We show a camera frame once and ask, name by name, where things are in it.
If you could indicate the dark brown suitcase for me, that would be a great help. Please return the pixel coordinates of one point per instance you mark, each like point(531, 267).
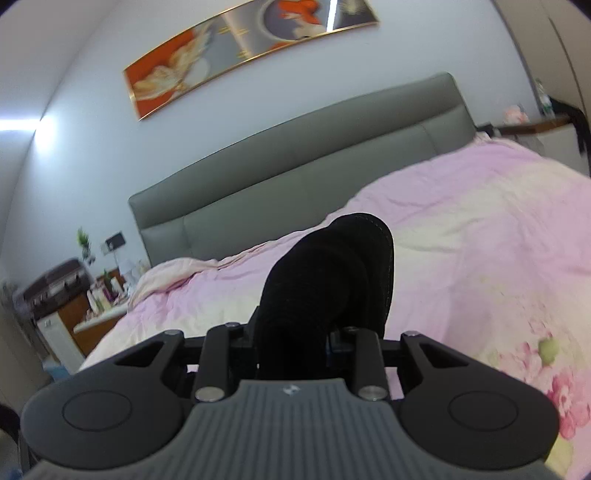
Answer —
point(53, 284)

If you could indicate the black wall switch panel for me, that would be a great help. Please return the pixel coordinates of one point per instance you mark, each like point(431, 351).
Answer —
point(115, 241)

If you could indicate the white cabinet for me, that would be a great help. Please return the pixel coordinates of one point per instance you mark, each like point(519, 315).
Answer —
point(55, 341)

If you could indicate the pink tissue box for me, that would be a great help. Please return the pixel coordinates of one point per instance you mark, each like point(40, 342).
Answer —
point(516, 114)

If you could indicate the clear water bottle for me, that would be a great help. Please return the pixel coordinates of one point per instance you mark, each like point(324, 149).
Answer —
point(544, 99)

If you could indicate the grey upholstered headboard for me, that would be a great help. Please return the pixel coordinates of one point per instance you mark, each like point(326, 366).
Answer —
point(286, 175)

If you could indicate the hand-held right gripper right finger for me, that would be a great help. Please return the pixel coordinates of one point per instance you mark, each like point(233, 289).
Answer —
point(367, 355)

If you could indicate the black hanging garment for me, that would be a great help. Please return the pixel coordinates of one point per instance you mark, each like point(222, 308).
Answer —
point(577, 120)

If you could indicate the orange framed wall painting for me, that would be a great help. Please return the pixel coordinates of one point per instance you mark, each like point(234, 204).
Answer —
point(240, 55)

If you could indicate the black pants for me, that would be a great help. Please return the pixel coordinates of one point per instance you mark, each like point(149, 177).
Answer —
point(323, 286)

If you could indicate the group of cosmetic bottles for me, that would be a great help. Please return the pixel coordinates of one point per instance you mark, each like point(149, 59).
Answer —
point(108, 293)

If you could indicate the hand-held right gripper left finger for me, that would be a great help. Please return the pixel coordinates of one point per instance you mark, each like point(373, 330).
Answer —
point(221, 350)

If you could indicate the white nightstand with brown top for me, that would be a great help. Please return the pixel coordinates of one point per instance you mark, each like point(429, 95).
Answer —
point(535, 129)

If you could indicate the black wall socket panel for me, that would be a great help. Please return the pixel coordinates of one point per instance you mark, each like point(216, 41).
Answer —
point(485, 125)

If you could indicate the wooden nightstand with white top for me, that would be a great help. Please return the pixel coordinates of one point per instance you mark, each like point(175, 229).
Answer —
point(87, 330)

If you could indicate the beige wardrobe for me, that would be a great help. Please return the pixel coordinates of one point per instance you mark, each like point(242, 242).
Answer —
point(545, 50)

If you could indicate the pink floral blanket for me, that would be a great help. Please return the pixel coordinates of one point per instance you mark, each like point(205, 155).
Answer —
point(461, 240)

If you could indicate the small potted plant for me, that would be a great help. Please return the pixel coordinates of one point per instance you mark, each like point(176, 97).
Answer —
point(85, 244)

